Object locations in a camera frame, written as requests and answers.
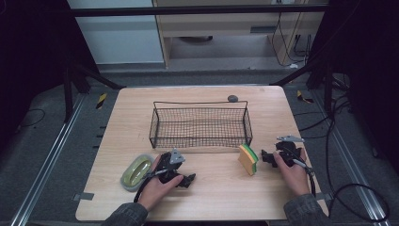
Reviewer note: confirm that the person's left hand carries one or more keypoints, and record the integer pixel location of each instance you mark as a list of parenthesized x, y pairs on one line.
[(156, 190)]

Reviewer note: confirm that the aluminium floor rail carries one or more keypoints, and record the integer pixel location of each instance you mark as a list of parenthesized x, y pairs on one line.
[(47, 163), (354, 175)]

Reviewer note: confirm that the person's right hand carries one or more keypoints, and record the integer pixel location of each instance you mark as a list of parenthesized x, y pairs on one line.
[(293, 177)]

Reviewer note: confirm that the white cabinet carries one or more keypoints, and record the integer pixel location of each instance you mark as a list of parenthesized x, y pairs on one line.
[(117, 34)]

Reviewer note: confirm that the black curtain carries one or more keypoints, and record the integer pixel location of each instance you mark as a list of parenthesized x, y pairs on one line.
[(31, 62), (367, 78)]

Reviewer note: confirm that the yellow and green sponge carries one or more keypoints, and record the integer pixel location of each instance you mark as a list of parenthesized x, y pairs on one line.
[(248, 158)]

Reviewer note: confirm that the yellow and black tape strip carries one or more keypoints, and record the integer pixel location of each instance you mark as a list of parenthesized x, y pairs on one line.
[(303, 97), (101, 100)]

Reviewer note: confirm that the light wooden shelf unit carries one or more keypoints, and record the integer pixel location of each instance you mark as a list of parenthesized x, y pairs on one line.
[(232, 28)]

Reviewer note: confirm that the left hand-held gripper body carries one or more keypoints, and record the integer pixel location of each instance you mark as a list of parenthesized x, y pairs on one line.
[(171, 164)]

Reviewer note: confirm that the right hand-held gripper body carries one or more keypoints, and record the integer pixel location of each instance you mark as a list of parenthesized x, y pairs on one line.
[(288, 152)]

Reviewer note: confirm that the black metal stand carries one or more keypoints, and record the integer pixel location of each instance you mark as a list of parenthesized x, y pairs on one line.
[(323, 78), (72, 81)]

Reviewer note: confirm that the black metal frame bar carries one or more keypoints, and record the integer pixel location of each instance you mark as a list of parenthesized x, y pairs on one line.
[(197, 11)]

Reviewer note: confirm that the grey tape patch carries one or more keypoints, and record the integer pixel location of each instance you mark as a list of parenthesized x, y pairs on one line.
[(324, 196), (83, 196)]

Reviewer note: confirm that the small grey round object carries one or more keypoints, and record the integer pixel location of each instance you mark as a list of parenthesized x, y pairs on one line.
[(232, 98)]

